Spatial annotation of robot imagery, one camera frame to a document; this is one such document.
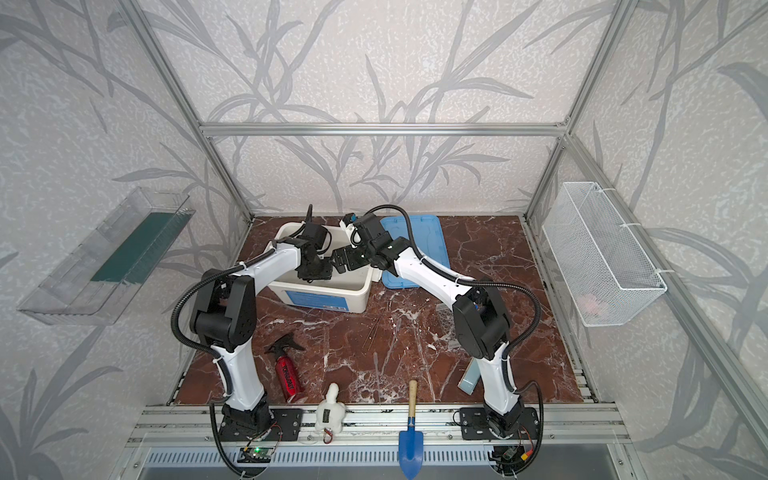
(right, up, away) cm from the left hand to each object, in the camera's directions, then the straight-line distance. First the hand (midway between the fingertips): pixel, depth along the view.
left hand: (329, 263), depth 98 cm
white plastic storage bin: (+10, -6, -19) cm, 22 cm away
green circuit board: (-11, -44, -28) cm, 53 cm away
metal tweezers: (+15, -20, -10) cm, 27 cm away
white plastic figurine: (+7, -35, -26) cm, 44 cm away
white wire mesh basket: (+67, +2, -37) cm, 76 cm away
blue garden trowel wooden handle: (+27, -41, -27) cm, 56 cm away
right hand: (+7, +6, -11) cm, 15 cm away
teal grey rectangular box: (+42, -28, -21) cm, 55 cm away
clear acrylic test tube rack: (+38, -16, -7) cm, 42 cm away
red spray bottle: (-7, -28, -20) cm, 35 cm away
